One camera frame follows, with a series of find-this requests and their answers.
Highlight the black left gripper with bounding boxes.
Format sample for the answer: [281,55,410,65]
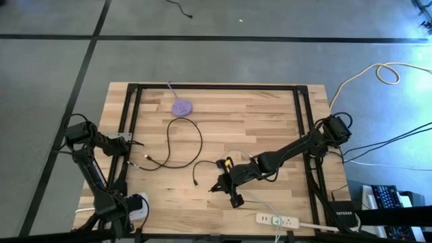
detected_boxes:
[97,192,143,223]

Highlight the black aluminium table frame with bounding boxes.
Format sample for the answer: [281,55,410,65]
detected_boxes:
[72,82,358,243]

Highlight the cream floor cable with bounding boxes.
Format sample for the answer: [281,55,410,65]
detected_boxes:
[329,62,432,111]

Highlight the black stand legs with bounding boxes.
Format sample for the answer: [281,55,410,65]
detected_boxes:
[411,0,432,33]

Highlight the black Netgear box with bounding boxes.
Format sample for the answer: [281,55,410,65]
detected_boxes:
[329,200,358,229]

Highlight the black backlit keyboard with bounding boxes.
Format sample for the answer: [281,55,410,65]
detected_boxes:
[371,184,404,210]

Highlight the short black USB cable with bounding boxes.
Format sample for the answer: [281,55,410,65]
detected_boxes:
[192,159,225,188]

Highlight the white long power strip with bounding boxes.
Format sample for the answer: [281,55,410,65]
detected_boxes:
[255,212,362,234]

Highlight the black floor cable with plug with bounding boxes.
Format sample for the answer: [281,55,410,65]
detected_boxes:
[165,0,194,20]

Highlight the long black USB cable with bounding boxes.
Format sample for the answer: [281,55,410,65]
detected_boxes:
[126,117,204,171]

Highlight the white braided USB cable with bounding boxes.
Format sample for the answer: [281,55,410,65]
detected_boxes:
[221,147,286,243]

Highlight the white floor cable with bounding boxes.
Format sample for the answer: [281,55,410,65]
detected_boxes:
[347,160,432,171]

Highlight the purple round power strip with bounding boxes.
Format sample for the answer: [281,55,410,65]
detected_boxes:
[166,80,194,118]

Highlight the white square power strip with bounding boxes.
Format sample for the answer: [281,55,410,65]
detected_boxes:
[74,192,150,222]

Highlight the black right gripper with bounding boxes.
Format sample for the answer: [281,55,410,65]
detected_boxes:
[208,157,263,209]

